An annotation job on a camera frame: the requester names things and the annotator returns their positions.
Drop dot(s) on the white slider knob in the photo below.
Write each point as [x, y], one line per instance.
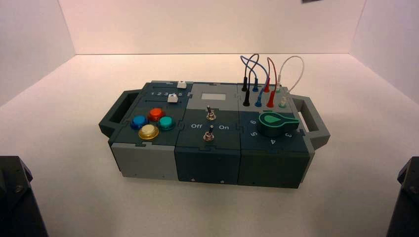
[181, 85]
[172, 98]

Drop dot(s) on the grey display screen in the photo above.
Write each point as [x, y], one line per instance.
[213, 96]

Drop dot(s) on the metal toggle switch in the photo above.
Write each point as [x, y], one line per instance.
[208, 135]
[210, 114]

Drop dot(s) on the blue round push button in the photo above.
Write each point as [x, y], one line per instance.
[139, 121]

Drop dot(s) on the yellow round push button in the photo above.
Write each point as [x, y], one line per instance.
[148, 131]

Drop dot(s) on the green rotary knob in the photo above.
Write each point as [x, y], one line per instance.
[275, 124]

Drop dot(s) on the teal round push button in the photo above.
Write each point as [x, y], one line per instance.
[166, 123]

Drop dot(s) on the red round push button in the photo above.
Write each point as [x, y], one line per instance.
[156, 114]

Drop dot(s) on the dark teal grey task box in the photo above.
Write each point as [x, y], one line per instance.
[206, 163]

